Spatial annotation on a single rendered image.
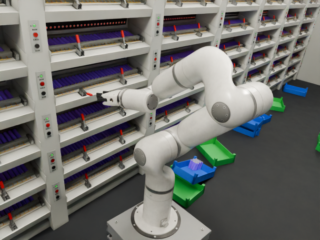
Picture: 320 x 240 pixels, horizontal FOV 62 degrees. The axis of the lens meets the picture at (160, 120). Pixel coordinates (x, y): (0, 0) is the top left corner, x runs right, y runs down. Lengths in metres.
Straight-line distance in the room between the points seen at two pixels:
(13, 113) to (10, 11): 0.40
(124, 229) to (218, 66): 0.77
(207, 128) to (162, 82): 0.22
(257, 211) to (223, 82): 1.38
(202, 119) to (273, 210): 1.32
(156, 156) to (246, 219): 1.08
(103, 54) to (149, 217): 0.79
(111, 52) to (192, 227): 0.91
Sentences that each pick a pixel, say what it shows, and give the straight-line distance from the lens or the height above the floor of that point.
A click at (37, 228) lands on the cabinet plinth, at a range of 1.71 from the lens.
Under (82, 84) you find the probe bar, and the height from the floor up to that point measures 0.79.
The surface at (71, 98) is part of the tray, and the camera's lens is 1.35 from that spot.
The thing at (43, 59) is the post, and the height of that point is 0.97.
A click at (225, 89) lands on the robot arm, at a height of 1.08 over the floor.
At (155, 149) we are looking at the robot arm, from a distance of 0.92.
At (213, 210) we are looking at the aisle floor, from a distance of 1.86.
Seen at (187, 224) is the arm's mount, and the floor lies 0.38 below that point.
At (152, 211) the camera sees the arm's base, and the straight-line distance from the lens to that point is 1.13.
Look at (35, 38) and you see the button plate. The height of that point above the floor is 1.06.
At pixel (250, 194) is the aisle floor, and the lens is 2.07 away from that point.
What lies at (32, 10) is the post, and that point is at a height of 1.16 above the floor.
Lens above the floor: 1.31
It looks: 28 degrees down
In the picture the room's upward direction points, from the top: 5 degrees clockwise
